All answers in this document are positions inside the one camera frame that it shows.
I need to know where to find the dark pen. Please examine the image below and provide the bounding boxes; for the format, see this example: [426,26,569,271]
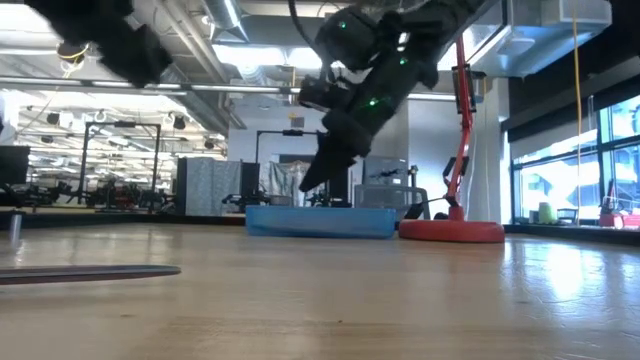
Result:
[0,264,183,287]

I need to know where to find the green bottle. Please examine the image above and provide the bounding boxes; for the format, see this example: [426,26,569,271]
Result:
[537,201,558,225]

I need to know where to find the grey partition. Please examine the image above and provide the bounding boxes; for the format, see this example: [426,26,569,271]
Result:
[174,157,261,217]

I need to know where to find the red bin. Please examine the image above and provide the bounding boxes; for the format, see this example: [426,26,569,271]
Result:
[598,211,640,230]

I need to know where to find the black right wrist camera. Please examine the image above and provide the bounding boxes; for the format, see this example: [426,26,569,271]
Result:
[298,74,351,112]

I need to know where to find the black monitor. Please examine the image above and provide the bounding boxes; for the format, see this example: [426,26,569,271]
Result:
[0,144,31,185]

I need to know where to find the black ceiling camera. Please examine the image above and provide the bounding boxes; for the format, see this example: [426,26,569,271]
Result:
[55,42,92,65]

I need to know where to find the red desk lamp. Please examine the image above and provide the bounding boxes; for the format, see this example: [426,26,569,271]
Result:
[397,34,506,245]

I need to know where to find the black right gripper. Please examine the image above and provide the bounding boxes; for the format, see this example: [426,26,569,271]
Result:
[298,96,390,193]

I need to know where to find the black gantry frame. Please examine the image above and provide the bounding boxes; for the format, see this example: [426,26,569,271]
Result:
[79,120,162,207]
[254,128,321,166]

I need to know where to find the silver cover cloth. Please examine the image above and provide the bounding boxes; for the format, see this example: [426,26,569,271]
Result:
[259,159,326,206]

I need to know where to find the silver post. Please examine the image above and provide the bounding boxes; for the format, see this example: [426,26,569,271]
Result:
[8,211,24,246]

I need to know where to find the yellow hanging cable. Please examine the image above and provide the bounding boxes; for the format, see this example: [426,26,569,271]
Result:
[571,17,586,224]

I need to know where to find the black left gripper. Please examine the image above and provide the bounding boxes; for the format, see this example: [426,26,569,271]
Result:
[99,23,174,87]

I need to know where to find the blue plastic supply box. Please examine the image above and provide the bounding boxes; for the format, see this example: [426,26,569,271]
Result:
[244,205,398,240]

